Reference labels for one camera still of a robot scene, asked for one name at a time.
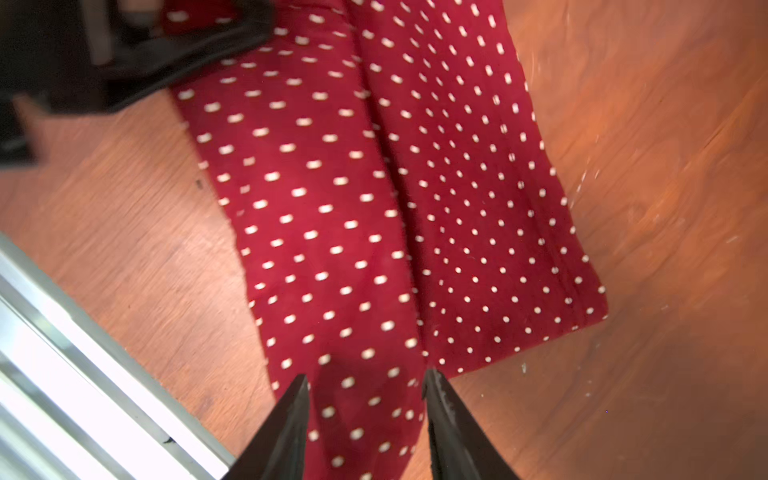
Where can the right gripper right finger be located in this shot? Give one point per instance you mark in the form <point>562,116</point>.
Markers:
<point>459,448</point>

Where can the red polka dot skirt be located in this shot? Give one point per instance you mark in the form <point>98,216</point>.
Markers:
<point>394,209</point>

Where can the aluminium mounting rail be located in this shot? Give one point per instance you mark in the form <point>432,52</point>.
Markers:
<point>75,404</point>

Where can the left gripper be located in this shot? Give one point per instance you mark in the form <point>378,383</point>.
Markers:
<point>80,57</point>

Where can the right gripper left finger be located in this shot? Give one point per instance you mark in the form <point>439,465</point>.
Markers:
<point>277,450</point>

